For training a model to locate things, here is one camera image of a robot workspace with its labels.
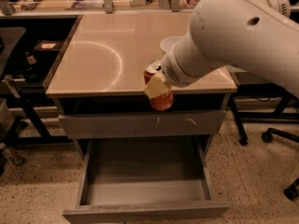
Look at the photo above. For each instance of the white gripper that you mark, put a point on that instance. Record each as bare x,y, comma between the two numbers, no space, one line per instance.
172,66

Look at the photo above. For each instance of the red coke can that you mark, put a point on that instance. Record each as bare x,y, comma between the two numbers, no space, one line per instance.
165,101

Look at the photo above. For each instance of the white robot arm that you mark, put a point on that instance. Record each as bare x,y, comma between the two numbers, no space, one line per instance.
255,35

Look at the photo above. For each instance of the closed top drawer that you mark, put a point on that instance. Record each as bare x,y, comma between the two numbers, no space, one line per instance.
91,126

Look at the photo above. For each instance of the grey drawer cabinet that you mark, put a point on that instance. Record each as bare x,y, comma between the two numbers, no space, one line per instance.
102,68

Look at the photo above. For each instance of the open middle drawer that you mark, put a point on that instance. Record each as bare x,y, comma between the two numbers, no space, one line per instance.
129,180

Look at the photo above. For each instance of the white bowl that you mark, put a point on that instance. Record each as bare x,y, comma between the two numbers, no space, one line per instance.
167,43

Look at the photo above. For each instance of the grey office chair left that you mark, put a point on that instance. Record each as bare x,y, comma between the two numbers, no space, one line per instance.
10,37

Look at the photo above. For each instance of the plastic bottle on floor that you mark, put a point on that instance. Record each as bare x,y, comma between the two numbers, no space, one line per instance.
11,154

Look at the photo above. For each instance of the black desk frame leg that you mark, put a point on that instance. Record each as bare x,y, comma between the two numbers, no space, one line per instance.
243,136

